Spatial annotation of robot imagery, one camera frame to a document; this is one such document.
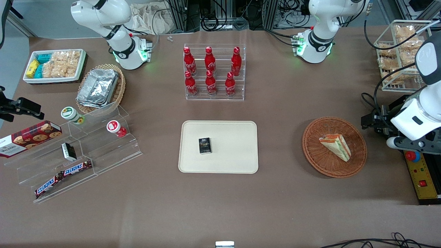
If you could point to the cream plastic tray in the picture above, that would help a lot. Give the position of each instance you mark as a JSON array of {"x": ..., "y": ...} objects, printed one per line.
[{"x": 234, "y": 148}]

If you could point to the white rectangular snack tray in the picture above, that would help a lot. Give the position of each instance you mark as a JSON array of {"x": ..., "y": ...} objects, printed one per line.
[{"x": 31, "y": 80}]

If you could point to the small black printed box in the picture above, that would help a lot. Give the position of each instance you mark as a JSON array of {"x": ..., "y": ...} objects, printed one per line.
[{"x": 205, "y": 145}]

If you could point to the clear bag of rice crackers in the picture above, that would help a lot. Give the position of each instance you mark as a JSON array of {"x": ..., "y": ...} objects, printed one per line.
[
  {"x": 70, "y": 60},
  {"x": 51, "y": 69}
]

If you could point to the silver white device edge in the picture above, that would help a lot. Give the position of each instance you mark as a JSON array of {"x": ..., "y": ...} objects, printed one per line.
[{"x": 224, "y": 244}]

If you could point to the red tartan cookie box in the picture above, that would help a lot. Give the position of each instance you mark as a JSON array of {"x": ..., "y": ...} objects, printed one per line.
[{"x": 31, "y": 137}]

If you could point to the yellow snack pack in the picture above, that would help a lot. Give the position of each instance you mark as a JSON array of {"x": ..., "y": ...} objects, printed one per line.
[{"x": 32, "y": 68}]

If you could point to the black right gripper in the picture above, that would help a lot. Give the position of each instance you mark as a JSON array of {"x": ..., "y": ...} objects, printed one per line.
[{"x": 9, "y": 107}]

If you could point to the small black white box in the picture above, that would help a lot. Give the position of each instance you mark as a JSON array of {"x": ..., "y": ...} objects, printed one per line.
[{"x": 69, "y": 152}]

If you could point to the triangle sandwich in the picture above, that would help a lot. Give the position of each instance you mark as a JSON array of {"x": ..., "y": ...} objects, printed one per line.
[{"x": 336, "y": 146}]

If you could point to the brown snickers bar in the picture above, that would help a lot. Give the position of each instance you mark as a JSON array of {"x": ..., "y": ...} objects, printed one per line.
[
  {"x": 48, "y": 185},
  {"x": 76, "y": 168}
]

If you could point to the round brown wicker basket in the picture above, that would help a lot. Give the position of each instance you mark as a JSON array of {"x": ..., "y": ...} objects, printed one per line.
[{"x": 320, "y": 162}]

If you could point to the stack of aluminium foil trays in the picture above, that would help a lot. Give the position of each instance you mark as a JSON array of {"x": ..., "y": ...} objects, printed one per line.
[{"x": 98, "y": 88}]

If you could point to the beige cloth bag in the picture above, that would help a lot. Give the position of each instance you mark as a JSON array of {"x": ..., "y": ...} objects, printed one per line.
[{"x": 148, "y": 19}]

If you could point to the oval light wicker basket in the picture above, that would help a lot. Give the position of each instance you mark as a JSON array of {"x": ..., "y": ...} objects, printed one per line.
[{"x": 119, "y": 89}]

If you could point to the red cola bottle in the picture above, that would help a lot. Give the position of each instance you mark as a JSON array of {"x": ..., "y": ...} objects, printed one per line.
[
  {"x": 209, "y": 61},
  {"x": 190, "y": 62},
  {"x": 190, "y": 84},
  {"x": 236, "y": 62},
  {"x": 230, "y": 85},
  {"x": 211, "y": 83}
]

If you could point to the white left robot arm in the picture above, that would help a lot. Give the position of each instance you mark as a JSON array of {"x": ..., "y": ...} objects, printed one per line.
[{"x": 320, "y": 38}]

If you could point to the clear bag of fried snacks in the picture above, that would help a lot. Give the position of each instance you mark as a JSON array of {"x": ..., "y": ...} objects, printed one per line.
[
  {"x": 405, "y": 31},
  {"x": 391, "y": 76},
  {"x": 408, "y": 51},
  {"x": 386, "y": 50}
]

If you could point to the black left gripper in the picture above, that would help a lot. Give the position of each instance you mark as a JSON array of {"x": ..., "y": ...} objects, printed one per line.
[{"x": 386, "y": 121}]

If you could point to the yellow control panel box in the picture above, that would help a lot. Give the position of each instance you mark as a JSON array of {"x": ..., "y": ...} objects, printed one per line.
[{"x": 422, "y": 186}]

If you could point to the red lid yogurt cup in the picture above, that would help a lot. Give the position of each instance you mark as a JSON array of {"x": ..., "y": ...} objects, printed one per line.
[{"x": 114, "y": 127}]

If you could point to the clear acrylic bottle rack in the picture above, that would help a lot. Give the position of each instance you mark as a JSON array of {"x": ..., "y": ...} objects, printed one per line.
[{"x": 220, "y": 93}]

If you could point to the clear acrylic stepped shelf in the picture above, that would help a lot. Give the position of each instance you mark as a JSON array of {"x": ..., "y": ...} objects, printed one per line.
[{"x": 103, "y": 151}]

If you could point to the teal snack pack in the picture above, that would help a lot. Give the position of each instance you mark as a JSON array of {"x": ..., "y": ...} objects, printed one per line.
[
  {"x": 44, "y": 58},
  {"x": 39, "y": 71}
]

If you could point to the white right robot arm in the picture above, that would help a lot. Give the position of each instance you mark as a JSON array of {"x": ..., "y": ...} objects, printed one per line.
[{"x": 113, "y": 24}]

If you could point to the red emergency stop button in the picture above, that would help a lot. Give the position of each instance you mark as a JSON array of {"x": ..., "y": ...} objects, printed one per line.
[{"x": 412, "y": 155}]

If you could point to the green lid yogurt cup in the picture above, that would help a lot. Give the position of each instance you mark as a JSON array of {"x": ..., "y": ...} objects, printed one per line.
[{"x": 70, "y": 114}]

